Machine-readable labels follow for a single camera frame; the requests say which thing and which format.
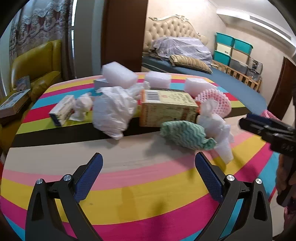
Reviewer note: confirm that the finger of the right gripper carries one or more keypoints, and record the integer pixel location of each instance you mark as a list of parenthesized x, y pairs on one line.
[(261, 131), (260, 120)]

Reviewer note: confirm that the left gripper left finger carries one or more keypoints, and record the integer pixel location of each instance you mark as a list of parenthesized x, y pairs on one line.
[(43, 221)]

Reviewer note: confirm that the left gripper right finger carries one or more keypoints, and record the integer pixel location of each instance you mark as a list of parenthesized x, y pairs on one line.
[(254, 218)]

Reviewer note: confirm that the pink foam fruit net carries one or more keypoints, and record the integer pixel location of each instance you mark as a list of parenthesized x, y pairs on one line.
[(216, 99)]

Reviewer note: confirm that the white plastic wrapper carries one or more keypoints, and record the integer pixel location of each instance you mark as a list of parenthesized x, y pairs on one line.
[(215, 127)]

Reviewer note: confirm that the white foam block L-shaped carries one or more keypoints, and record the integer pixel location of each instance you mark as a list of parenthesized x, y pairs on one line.
[(194, 86)]

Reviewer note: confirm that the green wavy cloth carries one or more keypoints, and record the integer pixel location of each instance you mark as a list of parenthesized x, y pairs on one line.
[(187, 134)]

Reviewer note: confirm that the yellow cardboard carton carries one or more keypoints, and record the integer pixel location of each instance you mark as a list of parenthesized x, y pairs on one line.
[(159, 106)]

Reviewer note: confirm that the small white medicine box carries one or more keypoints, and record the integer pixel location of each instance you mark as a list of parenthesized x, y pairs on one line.
[(61, 112)]

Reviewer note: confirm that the white tissue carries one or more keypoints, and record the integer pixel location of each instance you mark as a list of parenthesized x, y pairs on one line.
[(82, 105)]

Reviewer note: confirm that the white plastic bag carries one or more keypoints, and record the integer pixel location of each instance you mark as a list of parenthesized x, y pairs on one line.
[(115, 107)]

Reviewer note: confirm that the white foam block tall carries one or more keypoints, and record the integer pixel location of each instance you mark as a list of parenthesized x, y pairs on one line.
[(118, 75)]

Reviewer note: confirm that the pink-lined trash bin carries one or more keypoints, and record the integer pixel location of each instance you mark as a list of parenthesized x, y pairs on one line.
[(267, 114)]

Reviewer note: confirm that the person's right hand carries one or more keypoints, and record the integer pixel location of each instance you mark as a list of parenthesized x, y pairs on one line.
[(282, 175)]

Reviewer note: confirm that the bed with blue sheet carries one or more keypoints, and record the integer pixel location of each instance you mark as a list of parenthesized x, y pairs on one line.
[(249, 97)]

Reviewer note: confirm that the houndstooth bag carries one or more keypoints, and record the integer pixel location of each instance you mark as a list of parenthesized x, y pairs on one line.
[(255, 65)]

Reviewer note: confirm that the teal storage bin lower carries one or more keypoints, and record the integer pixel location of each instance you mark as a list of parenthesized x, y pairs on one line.
[(221, 57)]

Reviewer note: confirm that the teal storage bin top-right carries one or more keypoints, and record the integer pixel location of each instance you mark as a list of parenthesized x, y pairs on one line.
[(242, 46)]

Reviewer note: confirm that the beige storage drawer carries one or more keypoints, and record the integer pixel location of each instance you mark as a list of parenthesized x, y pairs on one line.
[(224, 49)]

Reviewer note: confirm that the teal storage bin top-left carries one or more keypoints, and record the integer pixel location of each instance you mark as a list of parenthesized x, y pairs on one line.
[(225, 39)]

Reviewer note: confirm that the gold striped pillow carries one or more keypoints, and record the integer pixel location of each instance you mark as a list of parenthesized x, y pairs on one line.
[(190, 63)]

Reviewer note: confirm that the lilac striped duvet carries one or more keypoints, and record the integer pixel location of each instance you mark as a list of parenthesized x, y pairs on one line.
[(164, 47)]

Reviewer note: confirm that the striped colourful tablecloth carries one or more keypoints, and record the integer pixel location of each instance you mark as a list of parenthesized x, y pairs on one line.
[(148, 189)]

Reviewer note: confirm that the beige tufted headboard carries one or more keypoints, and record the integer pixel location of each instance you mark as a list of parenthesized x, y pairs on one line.
[(172, 26)]

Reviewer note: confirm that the flat game box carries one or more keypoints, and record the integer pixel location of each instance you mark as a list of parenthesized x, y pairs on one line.
[(14, 103)]

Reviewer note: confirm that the small upright picture box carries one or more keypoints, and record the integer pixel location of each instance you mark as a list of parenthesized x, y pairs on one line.
[(23, 83)]

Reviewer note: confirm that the dark wooden door panel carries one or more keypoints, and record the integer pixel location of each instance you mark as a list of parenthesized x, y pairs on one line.
[(122, 33)]

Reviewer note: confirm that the yellow leather armchair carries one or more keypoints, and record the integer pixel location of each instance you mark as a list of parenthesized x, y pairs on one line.
[(43, 66)]

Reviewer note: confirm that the beige lace curtain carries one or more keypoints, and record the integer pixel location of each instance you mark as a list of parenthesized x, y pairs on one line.
[(43, 21)]

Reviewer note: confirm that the wooden crib rail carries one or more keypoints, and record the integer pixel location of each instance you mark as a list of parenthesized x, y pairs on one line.
[(255, 85)]

